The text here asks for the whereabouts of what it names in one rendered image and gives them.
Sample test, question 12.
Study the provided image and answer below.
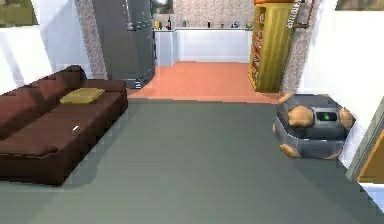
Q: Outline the white kitchen counter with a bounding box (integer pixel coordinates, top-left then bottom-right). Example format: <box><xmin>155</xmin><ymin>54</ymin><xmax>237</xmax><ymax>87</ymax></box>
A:
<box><xmin>153</xmin><ymin>27</ymin><xmax>254</xmax><ymax>67</ymax></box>

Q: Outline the dark grey fridge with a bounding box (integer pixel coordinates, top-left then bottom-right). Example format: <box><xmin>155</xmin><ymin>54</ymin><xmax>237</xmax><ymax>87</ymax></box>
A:
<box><xmin>91</xmin><ymin>0</ymin><xmax>157</xmax><ymax>90</ymax></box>

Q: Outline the yellow wooden shelf unit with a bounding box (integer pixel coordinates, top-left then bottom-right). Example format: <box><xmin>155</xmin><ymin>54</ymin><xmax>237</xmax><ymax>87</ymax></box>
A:
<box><xmin>247</xmin><ymin>1</ymin><xmax>296</xmax><ymax>94</ymax></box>

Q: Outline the olive yellow cushion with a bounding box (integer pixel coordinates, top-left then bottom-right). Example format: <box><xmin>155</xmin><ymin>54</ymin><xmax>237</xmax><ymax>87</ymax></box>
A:
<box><xmin>59</xmin><ymin>87</ymin><xmax>106</xmax><ymax>106</ymax></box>

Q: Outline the grey box with orange corners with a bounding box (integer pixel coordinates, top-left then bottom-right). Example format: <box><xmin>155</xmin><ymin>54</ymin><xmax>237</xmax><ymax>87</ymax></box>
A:
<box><xmin>272</xmin><ymin>92</ymin><xmax>357</xmax><ymax>160</ymax></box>

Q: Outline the dark brown sofa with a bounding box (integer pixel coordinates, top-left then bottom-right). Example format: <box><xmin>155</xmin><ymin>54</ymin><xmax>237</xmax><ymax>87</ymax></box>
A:
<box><xmin>0</xmin><ymin>65</ymin><xmax>129</xmax><ymax>186</ymax></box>

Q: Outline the orange wooden door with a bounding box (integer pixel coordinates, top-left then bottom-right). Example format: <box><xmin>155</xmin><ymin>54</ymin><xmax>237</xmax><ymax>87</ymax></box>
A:
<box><xmin>357</xmin><ymin>128</ymin><xmax>384</xmax><ymax>184</ymax></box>

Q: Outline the window with green view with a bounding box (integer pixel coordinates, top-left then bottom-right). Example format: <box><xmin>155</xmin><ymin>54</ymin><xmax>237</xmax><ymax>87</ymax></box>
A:
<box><xmin>0</xmin><ymin>0</ymin><xmax>39</xmax><ymax>29</ymax></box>

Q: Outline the framed picture on wall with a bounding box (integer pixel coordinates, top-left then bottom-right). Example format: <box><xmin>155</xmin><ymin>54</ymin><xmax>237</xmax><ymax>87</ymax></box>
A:
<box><xmin>334</xmin><ymin>0</ymin><xmax>384</xmax><ymax>11</ymax></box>

